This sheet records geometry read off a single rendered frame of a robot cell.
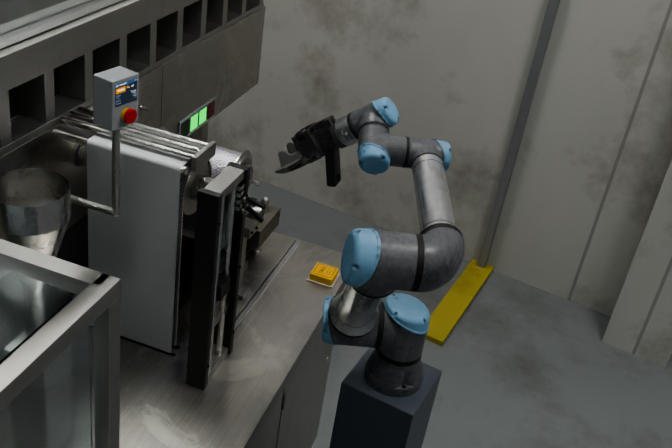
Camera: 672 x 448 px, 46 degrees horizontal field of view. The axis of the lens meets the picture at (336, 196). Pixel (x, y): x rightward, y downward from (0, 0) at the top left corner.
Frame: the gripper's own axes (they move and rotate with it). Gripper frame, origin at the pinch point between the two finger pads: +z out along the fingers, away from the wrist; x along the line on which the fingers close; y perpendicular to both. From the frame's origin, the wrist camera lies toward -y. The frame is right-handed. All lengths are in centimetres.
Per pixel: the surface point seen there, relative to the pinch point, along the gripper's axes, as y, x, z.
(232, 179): 9.4, 36.0, -9.2
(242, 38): 35, -69, 29
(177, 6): 51, -21, 16
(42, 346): 14, 114, -27
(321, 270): -35.4, -15.2, 15.8
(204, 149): 17.3, 29.9, -2.8
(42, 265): 20, 101, -19
